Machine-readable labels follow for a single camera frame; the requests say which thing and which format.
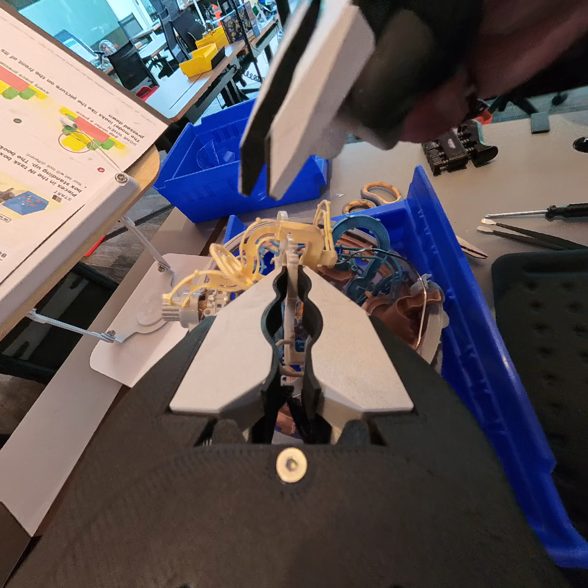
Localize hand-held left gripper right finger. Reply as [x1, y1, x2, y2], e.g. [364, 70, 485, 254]
[296, 266, 415, 443]

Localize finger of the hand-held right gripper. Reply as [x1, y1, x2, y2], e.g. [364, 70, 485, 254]
[266, 4, 376, 201]
[238, 0, 323, 197]

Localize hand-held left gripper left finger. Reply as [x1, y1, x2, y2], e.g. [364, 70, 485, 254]
[169, 267, 291, 443]

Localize plastic marble maze toy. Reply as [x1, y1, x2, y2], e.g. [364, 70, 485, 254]
[161, 200, 447, 435]

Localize blue tagged storage bin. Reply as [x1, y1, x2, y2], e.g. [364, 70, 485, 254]
[222, 164, 588, 570]

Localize yellow plastic track piece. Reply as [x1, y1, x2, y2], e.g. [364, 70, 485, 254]
[162, 199, 339, 318]

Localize person's right hand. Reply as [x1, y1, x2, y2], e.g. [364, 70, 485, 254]
[403, 0, 588, 145]

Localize blue printed box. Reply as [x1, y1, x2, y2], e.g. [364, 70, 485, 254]
[220, 0, 262, 44]

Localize yellow storage bin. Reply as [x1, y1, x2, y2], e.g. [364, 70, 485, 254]
[179, 43, 221, 77]
[195, 30, 230, 51]

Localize clear plastic dome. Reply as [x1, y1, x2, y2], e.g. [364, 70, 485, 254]
[195, 139, 242, 172]

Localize white document stand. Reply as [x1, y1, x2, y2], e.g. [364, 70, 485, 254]
[0, 171, 219, 387]

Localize wood-edged desk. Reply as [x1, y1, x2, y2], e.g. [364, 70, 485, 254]
[147, 23, 278, 124]

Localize black tool bit holder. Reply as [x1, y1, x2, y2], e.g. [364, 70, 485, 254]
[422, 117, 500, 176]

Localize black office chair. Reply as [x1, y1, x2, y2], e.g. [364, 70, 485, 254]
[107, 39, 160, 91]
[158, 9, 205, 51]

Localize black perforated wrist pad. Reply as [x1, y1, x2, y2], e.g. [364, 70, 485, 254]
[491, 250, 588, 540]

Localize printed instruction sheet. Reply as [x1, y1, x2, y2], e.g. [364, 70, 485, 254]
[0, 7, 170, 285]

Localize black tweezers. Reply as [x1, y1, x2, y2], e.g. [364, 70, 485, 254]
[477, 218, 588, 252]

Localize grey yellow-handled scissors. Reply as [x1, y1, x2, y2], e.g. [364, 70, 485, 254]
[342, 180, 489, 259]

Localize black-handled screwdriver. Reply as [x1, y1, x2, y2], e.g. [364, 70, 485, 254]
[484, 203, 588, 221]

